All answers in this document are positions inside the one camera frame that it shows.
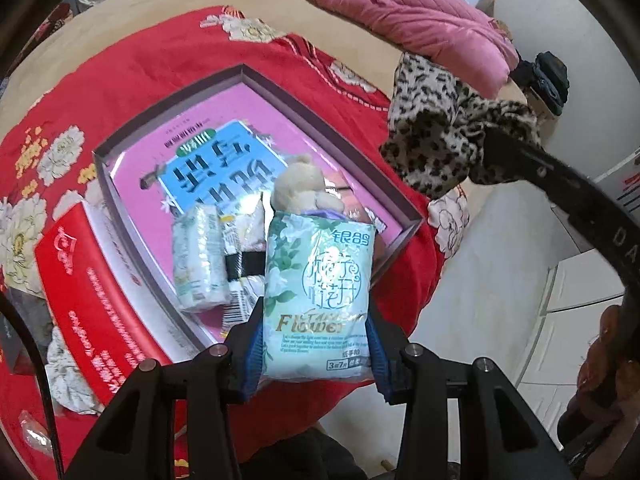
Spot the leopard print scrunchie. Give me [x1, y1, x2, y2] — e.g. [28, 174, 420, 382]
[380, 52, 541, 200]

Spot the red and white carton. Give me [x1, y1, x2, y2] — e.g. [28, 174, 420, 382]
[35, 202, 201, 405]

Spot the red floral blanket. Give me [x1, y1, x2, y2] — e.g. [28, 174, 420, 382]
[1, 6, 449, 463]

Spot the dark blue-green box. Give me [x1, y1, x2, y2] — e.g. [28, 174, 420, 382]
[0, 286, 54, 376]

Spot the cream plush doll purple skirt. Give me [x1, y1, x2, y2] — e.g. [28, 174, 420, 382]
[270, 154, 345, 218]

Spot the small clear plastic bag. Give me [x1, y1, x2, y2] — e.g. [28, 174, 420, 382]
[18, 410, 53, 457]

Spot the green tissue pack Flower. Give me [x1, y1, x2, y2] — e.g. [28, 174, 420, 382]
[262, 212, 376, 382]

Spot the beige round bed cover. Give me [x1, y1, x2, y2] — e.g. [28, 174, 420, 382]
[1, 0, 400, 136]

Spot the pink quilted duvet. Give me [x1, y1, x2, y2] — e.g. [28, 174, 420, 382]
[310, 0, 518, 99]

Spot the grey tray with pink book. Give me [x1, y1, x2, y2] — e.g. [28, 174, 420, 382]
[94, 64, 423, 361]

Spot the dark clothes pile on chair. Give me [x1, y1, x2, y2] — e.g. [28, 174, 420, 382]
[510, 51, 570, 117]

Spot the white floral scrunchie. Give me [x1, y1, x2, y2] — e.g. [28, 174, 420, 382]
[44, 326, 103, 415]

